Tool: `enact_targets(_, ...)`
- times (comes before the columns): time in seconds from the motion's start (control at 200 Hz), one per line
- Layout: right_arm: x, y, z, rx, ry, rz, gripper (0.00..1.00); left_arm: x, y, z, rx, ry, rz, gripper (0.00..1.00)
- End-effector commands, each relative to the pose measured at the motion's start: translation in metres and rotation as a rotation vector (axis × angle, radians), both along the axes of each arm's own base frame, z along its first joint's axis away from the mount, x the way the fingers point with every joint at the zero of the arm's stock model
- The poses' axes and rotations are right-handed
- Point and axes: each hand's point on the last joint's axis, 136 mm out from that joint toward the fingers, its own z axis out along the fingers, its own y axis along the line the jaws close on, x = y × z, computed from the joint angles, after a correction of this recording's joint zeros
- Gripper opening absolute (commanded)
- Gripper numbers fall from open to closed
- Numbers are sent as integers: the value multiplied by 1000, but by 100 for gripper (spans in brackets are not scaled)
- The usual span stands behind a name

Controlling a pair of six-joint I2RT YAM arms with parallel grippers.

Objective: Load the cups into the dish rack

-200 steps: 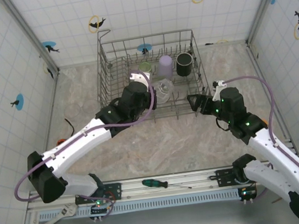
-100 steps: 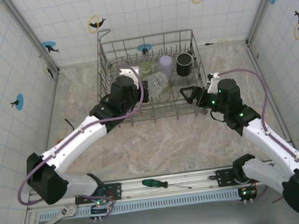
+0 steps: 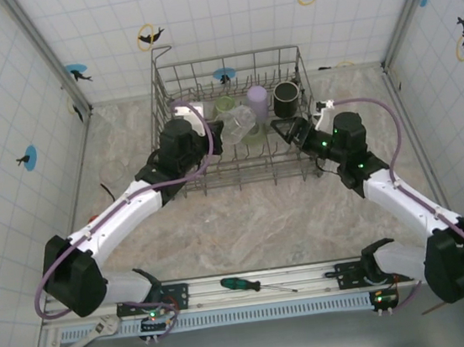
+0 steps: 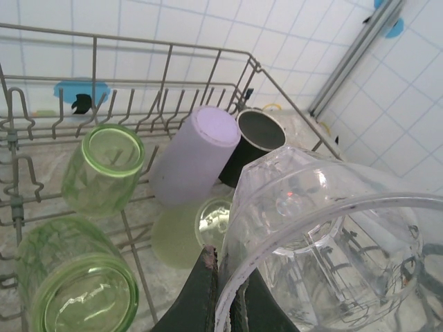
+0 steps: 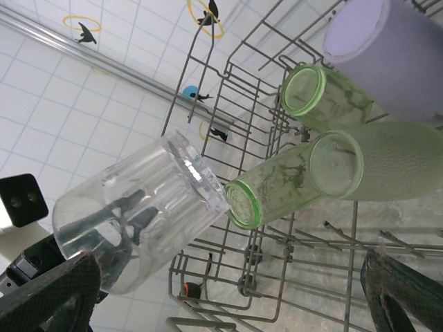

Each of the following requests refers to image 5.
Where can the clear ribbed glass tumbler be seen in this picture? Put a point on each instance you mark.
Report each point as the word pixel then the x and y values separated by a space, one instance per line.
pixel 166 193

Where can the frosted pale green cup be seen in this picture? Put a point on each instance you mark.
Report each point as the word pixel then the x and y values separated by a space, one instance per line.
pixel 398 162

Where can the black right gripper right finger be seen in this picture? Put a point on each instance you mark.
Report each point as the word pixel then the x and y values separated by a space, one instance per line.
pixel 408 304

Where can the aluminium frame post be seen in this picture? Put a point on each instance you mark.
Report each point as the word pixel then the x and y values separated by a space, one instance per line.
pixel 104 64

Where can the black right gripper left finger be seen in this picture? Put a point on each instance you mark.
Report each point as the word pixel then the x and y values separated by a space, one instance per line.
pixel 52 301

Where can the tall green glass tumbler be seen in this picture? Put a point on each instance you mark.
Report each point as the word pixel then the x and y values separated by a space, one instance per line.
pixel 328 103

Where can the short green glass tumbler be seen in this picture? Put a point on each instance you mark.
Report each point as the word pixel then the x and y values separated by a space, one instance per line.
pixel 270 186

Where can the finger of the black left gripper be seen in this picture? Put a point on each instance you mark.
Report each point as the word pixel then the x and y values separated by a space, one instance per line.
pixel 138 228
pixel 104 216

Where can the blue oval fish sticker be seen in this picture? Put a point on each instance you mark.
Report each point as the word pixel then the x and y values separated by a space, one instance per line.
pixel 192 92

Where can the lilac plastic cup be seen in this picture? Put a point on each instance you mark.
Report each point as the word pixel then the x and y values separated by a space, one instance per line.
pixel 398 62

